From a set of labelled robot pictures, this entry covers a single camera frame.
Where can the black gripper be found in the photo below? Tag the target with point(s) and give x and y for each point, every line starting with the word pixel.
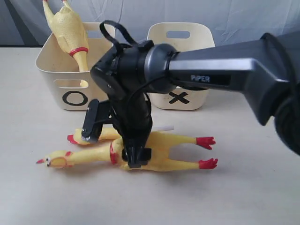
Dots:
pixel 119 74

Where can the yellow rubber chicken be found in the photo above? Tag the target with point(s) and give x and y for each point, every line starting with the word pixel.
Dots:
pixel 69 30
pixel 158 143

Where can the cream bin marked O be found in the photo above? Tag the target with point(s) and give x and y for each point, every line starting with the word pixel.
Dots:
pixel 71 89

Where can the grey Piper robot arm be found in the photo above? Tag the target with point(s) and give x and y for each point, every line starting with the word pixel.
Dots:
pixel 265 71

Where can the broken chicken head with squeaker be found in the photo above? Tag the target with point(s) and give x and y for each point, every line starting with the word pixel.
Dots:
pixel 108 133

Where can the cream bin marked X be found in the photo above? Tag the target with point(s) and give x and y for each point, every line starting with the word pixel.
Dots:
pixel 184 36

